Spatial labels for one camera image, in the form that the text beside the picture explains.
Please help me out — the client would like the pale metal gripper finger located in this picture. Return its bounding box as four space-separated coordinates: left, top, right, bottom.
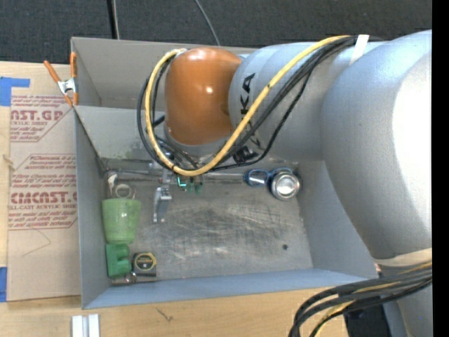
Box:
159 186 173 223
152 187 161 224

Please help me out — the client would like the green cup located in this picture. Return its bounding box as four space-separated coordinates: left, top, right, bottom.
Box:
101 198 142 244

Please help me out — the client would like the clear glass thing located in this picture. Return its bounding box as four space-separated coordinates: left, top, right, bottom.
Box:
104 168 138 200

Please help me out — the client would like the yellow and black tape measure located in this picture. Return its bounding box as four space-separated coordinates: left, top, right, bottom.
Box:
132 251 158 278

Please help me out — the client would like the green notched block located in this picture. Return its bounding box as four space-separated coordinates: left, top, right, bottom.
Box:
105 242 133 279

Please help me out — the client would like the grey metal bin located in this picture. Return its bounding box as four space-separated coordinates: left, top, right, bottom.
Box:
69 36 380 310

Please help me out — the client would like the silver metal can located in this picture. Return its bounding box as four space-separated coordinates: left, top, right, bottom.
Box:
270 172 302 201

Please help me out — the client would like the brown cardboard board red print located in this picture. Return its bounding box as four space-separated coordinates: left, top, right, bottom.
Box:
0 60 83 303

